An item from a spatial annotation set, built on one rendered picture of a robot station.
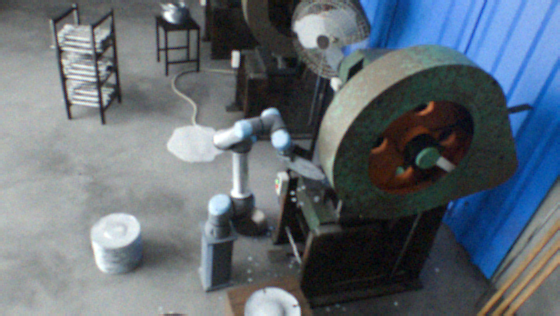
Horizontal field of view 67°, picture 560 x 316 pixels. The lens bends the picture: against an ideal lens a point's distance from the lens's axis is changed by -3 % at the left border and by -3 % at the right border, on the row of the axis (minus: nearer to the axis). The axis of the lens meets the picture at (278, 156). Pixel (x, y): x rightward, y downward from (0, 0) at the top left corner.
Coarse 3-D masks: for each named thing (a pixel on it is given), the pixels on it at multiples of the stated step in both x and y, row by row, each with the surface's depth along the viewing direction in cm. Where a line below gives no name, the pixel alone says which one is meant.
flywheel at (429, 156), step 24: (408, 120) 183; (432, 120) 186; (456, 120) 190; (384, 144) 190; (408, 144) 183; (432, 144) 179; (456, 144) 200; (384, 168) 197; (408, 168) 206; (432, 168) 206; (408, 192) 208
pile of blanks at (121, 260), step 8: (136, 240) 267; (96, 248) 261; (104, 248) 257; (120, 248) 260; (128, 248) 263; (136, 248) 271; (96, 256) 270; (104, 256) 263; (112, 256) 261; (120, 256) 263; (128, 256) 267; (136, 256) 274; (104, 264) 267; (112, 264) 266; (120, 264) 268; (128, 264) 272; (136, 264) 278; (112, 272) 271; (120, 272) 273
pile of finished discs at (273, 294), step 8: (272, 288) 237; (256, 296) 232; (264, 296) 232; (272, 296) 233; (280, 296) 234; (288, 296) 234; (248, 304) 227; (256, 304) 228; (264, 304) 228; (272, 304) 228; (280, 304) 229; (288, 304) 230; (296, 304) 231; (248, 312) 223; (256, 312) 224; (264, 312) 224; (272, 312) 224; (280, 312) 225; (288, 312) 226; (296, 312) 227
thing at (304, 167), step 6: (282, 156) 232; (282, 162) 241; (288, 162) 236; (300, 162) 226; (306, 162) 220; (294, 168) 241; (300, 168) 237; (306, 168) 231; (312, 168) 224; (318, 168) 220; (306, 174) 240; (312, 174) 234; (318, 174) 228; (324, 174) 225
